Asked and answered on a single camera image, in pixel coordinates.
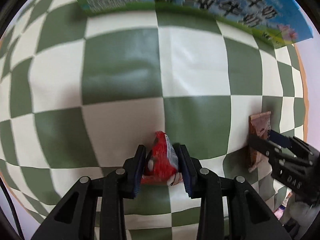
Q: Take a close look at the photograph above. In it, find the brown pastry packet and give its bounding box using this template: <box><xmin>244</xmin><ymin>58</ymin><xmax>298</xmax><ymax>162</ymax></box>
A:
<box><xmin>248</xmin><ymin>111</ymin><xmax>271</xmax><ymax>173</ymax></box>

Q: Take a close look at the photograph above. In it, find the small red snack packet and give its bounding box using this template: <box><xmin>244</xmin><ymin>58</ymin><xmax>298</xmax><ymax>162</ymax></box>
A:
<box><xmin>141</xmin><ymin>131</ymin><xmax>183</xmax><ymax>186</ymax></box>

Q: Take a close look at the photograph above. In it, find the cardboard milk box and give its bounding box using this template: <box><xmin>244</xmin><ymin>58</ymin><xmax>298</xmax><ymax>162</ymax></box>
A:
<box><xmin>77</xmin><ymin>0</ymin><xmax>313</xmax><ymax>48</ymax></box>

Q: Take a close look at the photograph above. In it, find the green white checkered mat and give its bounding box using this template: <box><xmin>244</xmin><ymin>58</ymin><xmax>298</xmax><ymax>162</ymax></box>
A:
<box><xmin>1</xmin><ymin>0</ymin><xmax>305</xmax><ymax>239</ymax></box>

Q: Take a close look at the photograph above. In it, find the black cable left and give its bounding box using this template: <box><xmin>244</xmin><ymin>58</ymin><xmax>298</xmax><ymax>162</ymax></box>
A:
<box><xmin>0</xmin><ymin>177</ymin><xmax>26</xmax><ymax>240</ymax></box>

